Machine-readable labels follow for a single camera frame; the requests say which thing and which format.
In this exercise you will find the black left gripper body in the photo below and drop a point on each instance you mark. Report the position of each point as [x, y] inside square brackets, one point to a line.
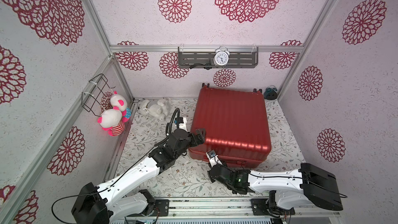
[192, 142]

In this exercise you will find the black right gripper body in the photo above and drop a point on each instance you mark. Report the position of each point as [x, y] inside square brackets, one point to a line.
[214, 173]

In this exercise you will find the red hard-shell suitcase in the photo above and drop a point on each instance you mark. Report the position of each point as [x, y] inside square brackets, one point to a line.
[236, 127]

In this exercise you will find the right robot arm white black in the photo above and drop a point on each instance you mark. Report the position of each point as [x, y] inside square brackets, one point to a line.
[308, 185]

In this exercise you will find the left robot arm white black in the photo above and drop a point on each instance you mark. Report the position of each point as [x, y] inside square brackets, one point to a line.
[108, 201]

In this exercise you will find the white plush toy on table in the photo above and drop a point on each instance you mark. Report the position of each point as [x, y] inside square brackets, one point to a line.
[158, 109]

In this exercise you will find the white alarm clock on shelf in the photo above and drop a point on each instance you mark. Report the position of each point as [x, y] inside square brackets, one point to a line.
[221, 57]

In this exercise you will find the white pink plush upper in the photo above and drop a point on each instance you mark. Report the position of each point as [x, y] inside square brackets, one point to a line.
[118, 102]

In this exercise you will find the white pink plush striped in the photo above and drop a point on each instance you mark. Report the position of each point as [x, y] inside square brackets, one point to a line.
[113, 121]

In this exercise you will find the teal twin-bell alarm clock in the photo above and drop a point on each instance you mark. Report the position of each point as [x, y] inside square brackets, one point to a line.
[271, 93]

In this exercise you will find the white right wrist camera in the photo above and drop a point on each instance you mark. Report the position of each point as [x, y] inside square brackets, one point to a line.
[211, 154]

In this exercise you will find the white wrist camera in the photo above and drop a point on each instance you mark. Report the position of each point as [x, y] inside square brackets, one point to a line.
[181, 123]
[211, 154]

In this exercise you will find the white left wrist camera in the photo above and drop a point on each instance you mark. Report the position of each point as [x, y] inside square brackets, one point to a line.
[181, 123]

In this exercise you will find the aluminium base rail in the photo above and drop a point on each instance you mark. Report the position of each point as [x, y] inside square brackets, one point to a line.
[228, 210]

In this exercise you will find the grey metal wall shelf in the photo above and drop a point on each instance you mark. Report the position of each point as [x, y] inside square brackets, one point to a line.
[194, 58]

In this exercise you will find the black wire wall basket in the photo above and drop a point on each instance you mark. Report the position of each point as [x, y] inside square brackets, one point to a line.
[97, 99]

